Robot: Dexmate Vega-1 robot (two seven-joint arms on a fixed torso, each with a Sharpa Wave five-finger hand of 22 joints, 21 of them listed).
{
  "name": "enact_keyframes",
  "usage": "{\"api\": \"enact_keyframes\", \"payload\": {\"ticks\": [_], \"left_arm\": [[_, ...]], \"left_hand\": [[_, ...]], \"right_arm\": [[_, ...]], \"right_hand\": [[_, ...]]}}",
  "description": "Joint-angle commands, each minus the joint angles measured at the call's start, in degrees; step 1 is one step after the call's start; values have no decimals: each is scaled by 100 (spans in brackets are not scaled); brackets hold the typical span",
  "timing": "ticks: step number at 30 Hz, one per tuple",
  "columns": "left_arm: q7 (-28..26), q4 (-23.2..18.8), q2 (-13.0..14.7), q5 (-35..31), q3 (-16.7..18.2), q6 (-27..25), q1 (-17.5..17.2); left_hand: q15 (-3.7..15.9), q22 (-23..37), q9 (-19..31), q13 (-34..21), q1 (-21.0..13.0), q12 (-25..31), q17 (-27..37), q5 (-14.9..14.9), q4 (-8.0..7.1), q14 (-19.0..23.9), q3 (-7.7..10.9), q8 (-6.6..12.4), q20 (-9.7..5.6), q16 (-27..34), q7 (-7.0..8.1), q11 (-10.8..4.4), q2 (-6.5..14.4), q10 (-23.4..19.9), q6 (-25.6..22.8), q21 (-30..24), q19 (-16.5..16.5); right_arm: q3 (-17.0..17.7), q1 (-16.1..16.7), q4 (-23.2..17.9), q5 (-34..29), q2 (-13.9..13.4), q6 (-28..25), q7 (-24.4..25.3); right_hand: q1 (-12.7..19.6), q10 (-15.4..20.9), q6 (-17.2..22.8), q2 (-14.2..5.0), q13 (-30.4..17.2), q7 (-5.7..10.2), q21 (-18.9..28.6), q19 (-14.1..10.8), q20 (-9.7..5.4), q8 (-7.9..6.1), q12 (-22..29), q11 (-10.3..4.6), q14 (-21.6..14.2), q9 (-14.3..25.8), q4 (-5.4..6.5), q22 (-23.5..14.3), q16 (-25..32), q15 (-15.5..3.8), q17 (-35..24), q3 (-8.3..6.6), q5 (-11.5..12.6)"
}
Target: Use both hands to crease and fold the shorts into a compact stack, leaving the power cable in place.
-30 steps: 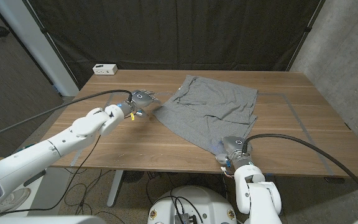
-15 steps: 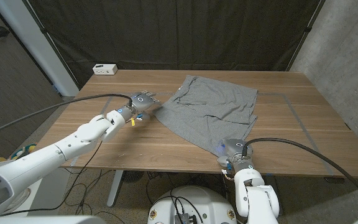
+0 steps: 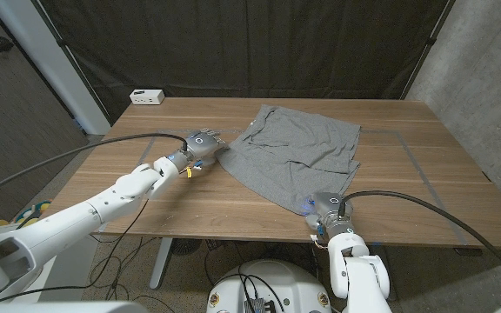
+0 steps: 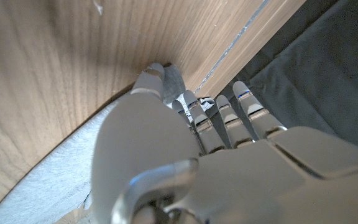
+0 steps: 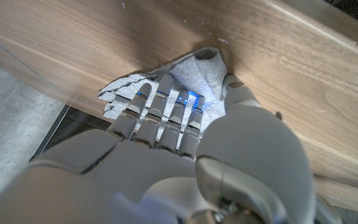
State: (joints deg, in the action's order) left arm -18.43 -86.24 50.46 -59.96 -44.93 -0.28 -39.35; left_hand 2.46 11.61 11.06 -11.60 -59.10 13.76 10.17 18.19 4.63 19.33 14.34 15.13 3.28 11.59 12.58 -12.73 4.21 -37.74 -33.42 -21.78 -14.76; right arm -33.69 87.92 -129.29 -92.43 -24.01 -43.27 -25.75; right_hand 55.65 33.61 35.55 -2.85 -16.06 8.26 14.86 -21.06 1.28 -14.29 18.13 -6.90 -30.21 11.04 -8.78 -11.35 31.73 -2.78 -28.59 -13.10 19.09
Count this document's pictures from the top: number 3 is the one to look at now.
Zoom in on white power strip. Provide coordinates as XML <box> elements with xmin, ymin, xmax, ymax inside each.
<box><xmin>129</xmin><ymin>89</ymin><xmax>166</xmax><ymax>106</ymax></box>

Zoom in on black floor cable tangle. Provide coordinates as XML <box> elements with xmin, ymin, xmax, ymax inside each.
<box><xmin>88</xmin><ymin>234</ymin><xmax>176</xmax><ymax>313</ymax></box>

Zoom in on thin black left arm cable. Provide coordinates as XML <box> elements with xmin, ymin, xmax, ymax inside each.
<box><xmin>0</xmin><ymin>197</ymin><xmax>150</xmax><ymax>303</ymax></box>

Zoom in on white table leg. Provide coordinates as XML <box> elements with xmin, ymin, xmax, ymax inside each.
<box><xmin>149</xmin><ymin>236</ymin><xmax>174</xmax><ymax>290</ymax></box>

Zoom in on grey shorts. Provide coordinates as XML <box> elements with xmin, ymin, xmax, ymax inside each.
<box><xmin>215</xmin><ymin>103</ymin><xmax>362</xmax><ymax>216</ymax></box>

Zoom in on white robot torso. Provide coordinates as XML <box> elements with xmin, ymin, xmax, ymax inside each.
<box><xmin>205</xmin><ymin>259</ymin><xmax>333</xmax><ymax>313</ymax></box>

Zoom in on grey tape outline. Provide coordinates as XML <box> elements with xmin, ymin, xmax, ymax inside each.
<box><xmin>97</xmin><ymin>128</ymin><xmax>469</xmax><ymax>247</ymax></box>

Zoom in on dark round floor object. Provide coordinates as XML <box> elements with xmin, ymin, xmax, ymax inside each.
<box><xmin>170</xmin><ymin>237</ymin><xmax>203</xmax><ymax>256</ymax></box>

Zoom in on black backdrop stand pole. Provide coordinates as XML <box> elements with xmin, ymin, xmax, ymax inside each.
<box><xmin>30</xmin><ymin>0</ymin><xmax>115</xmax><ymax>125</ymax></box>
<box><xmin>399</xmin><ymin>0</ymin><xmax>457</xmax><ymax>100</ymax></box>

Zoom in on white pillar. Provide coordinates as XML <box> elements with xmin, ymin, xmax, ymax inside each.
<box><xmin>0</xmin><ymin>0</ymin><xmax>111</xmax><ymax>136</ymax></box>

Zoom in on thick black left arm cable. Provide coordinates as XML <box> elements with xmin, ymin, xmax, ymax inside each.
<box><xmin>0</xmin><ymin>132</ymin><xmax>190</xmax><ymax>203</ymax></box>

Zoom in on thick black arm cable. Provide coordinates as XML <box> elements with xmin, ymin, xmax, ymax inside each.
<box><xmin>0</xmin><ymin>132</ymin><xmax>190</xmax><ymax>203</ymax></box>
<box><xmin>339</xmin><ymin>190</ymin><xmax>501</xmax><ymax>290</ymax></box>

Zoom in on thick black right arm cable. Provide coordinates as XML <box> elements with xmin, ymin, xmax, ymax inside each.
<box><xmin>339</xmin><ymin>190</ymin><xmax>501</xmax><ymax>290</ymax></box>

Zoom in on colourful toy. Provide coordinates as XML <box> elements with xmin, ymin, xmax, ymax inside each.
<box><xmin>0</xmin><ymin>198</ymin><xmax>54</xmax><ymax>228</ymax></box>

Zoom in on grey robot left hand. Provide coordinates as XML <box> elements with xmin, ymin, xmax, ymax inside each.
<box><xmin>184</xmin><ymin>127</ymin><xmax>230</xmax><ymax>169</ymax></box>

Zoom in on black backdrop curtain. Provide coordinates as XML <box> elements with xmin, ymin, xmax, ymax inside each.
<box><xmin>37</xmin><ymin>0</ymin><xmax>456</xmax><ymax>125</ymax></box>

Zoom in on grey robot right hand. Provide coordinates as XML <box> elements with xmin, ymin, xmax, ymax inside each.
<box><xmin>301</xmin><ymin>191</ymin><xmax>355</xmax><ymax>231</ymax></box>

